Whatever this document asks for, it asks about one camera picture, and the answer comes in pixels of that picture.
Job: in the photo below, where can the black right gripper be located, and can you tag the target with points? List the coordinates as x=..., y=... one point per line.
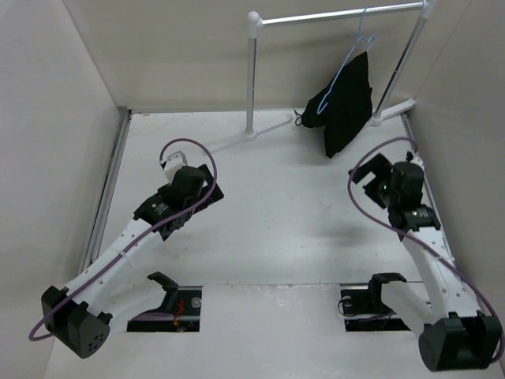
x=380, y=167

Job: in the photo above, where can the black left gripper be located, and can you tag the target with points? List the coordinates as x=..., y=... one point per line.
x=214, y=197

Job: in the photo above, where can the black trousers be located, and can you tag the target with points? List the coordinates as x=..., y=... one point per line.
x=342, y=108

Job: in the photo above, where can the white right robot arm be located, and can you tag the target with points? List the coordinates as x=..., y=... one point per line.
x=453, y=333

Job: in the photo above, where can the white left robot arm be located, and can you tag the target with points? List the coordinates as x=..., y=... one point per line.
x=80, y=314

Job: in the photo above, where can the white clothes rack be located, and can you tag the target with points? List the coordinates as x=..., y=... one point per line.
x=289, y=59

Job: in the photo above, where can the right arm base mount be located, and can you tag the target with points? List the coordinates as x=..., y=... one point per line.
x=363, y=309

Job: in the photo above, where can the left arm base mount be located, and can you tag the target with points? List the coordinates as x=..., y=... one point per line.
x=179, y=311

